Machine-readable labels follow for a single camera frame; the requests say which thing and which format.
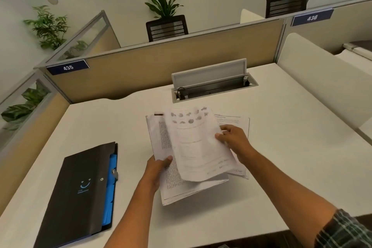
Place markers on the person's right forearm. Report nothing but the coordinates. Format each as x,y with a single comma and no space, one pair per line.
284,192

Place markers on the green plaid shirt sleeve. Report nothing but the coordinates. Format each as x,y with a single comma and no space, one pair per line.
347,231

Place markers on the green fern plant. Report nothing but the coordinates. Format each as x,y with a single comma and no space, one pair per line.
48,27

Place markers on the blue number sign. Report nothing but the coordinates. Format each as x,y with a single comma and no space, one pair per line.
312,17
67,67

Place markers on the person's left forearm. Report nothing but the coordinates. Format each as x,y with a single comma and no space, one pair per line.
132,215

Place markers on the white sheet with printed pictures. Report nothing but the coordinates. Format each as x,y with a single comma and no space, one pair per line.
194,146

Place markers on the beige fabric desk partition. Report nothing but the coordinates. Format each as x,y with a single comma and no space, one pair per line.
174,61

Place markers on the white chair back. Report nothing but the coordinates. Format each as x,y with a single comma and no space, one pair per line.
250,16

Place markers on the black mesh office chair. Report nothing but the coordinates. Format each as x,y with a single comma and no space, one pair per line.
167,28
286,5

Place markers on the person's left thumb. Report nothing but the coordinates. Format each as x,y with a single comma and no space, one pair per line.
167,161

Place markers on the beige partition with grey frame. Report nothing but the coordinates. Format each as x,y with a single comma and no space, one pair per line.
331,29

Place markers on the white printed paper sheet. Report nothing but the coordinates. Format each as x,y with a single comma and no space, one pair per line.
242,125

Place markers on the person's right hand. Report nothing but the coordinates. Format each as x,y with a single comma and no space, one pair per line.
237,141

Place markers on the person's right thumb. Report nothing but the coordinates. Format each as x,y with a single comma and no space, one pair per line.
221,137

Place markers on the white desk divider panel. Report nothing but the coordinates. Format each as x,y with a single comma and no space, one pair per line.
322,79

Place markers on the glass-topped side partition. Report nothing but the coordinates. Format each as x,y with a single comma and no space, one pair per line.
87,37
26,128

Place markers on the person's left hand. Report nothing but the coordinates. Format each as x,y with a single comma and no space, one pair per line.
152,172

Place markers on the green variegated leaf plant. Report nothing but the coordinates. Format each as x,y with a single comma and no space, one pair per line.
20,108

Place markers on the stack of text-printed papers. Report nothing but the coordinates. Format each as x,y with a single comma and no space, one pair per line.
167,140

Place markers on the black expanding file folder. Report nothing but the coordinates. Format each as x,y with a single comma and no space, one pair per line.
78,195

